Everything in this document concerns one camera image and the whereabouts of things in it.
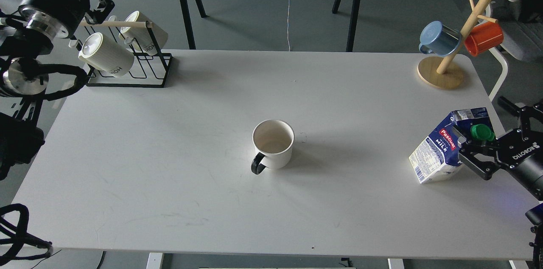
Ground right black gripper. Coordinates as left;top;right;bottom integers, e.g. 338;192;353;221
450;104;543;201

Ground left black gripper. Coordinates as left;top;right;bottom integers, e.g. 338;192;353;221
18;0;115;38

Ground blue milk carton green cap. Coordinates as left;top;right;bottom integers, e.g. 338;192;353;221
409;108;496;184

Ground white mug black handle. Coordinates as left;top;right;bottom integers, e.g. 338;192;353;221
251;119;295;175

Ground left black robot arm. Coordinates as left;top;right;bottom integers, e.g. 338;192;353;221
0;0;115;180

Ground front white ribbed mug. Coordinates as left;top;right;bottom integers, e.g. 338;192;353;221
78;32;134;77

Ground white ribbed mug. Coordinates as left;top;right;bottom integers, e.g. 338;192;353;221
78;32;134;77
120;23;169;56

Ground rear white ribbed mug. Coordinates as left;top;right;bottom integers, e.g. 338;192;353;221
120;23;169;56

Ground black trestle table legs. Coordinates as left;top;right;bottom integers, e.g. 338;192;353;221
159;0;378;53

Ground wooden mug tree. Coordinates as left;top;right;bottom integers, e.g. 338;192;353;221
417;0;518;90

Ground orange enamel mug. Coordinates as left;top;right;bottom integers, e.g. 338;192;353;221
464;22;504;57

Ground blue enamel mug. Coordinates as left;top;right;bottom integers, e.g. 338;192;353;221
418;21;463;57

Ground black wire mug rack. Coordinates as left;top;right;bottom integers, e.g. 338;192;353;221
80;20;174;88

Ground white chair frame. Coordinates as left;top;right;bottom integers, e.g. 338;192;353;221
488;46;509;102

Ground white hanging cable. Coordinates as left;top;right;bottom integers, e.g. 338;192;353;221
287;0;293;52

